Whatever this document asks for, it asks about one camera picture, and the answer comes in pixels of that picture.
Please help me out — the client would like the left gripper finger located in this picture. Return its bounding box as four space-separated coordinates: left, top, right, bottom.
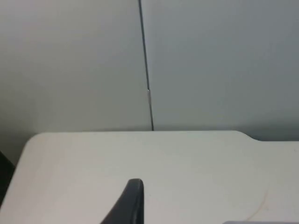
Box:
100 178 145 224

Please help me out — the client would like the grey-framed whiteboard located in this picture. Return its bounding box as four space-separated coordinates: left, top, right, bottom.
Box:
221 220 299 224

